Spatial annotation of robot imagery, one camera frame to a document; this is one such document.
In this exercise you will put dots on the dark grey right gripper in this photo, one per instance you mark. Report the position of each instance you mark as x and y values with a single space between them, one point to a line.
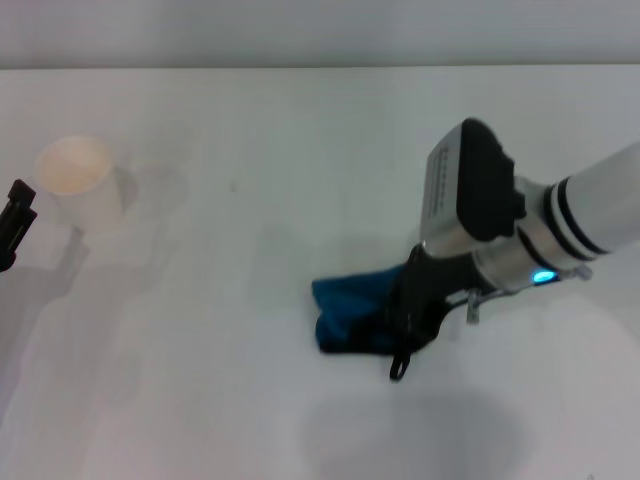
425 285

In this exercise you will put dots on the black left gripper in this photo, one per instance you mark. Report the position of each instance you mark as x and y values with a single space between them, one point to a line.
5 260

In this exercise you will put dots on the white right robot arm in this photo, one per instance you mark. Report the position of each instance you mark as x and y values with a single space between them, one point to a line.
600 200

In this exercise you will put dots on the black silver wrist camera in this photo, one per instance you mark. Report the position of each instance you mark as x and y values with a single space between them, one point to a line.
480 185

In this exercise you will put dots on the white paper cup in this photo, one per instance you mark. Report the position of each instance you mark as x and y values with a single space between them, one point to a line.
77 170

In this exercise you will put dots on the blue rag with black trim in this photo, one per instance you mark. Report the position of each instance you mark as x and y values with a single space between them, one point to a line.
345 305

